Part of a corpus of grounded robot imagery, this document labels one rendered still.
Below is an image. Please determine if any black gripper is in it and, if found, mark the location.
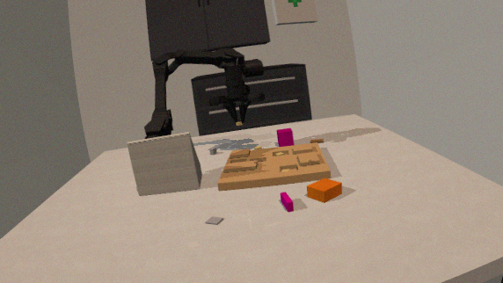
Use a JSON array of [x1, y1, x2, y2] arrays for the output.
[[209, 78, 265, 123]]

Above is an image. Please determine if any magenta block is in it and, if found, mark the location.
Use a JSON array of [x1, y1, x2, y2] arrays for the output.
[[277, 128, 294, 147]]

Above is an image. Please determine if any magenta rectangular bar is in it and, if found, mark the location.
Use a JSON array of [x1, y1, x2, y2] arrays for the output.
[[280, 192, 294, 212]]

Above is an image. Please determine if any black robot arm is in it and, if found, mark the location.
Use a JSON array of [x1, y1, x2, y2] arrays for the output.
[[144, 48, 264, 139]]

